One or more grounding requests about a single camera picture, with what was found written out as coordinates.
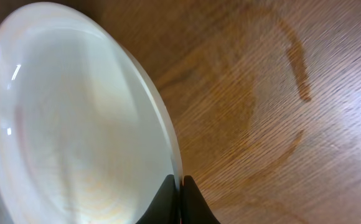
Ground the white plate front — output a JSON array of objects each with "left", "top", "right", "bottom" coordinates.
[{"left": 0, "top": 2, "right": 182, "bottom": 223}]

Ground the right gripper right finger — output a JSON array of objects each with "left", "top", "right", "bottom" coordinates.
[{"left": 180, "top": 175, "right": 220, "bottom": 224}]

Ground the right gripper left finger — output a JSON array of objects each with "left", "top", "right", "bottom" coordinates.
[{"left": 136, "top": 174, "right": 179, "bottom": 224}]

